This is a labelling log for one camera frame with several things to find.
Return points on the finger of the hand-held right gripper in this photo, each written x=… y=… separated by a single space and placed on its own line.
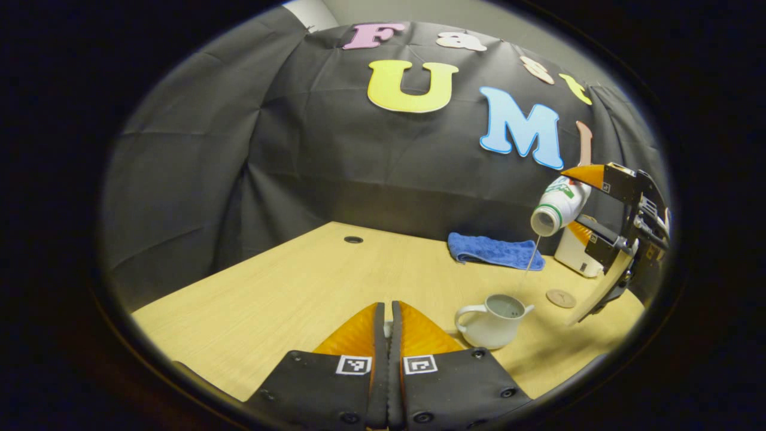
x=616 y=179
x=607 y=242

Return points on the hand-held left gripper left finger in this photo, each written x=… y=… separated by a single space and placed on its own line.
x=335 y=389

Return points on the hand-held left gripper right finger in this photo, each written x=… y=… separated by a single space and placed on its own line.
x=449 y=389

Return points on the white plastic water bottle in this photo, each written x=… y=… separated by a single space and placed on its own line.
x=559 y=203

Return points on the white ceramic teacup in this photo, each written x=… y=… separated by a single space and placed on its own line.
x=488 y=329

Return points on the round brown coaster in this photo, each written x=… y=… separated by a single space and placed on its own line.
x=561 y=299

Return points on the white toaster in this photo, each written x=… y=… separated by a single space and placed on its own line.
x=577 y=257

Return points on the blue towel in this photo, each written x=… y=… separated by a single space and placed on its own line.
x=494 y=250

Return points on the black backdrop cloth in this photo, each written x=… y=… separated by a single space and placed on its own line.
x=299 y=149

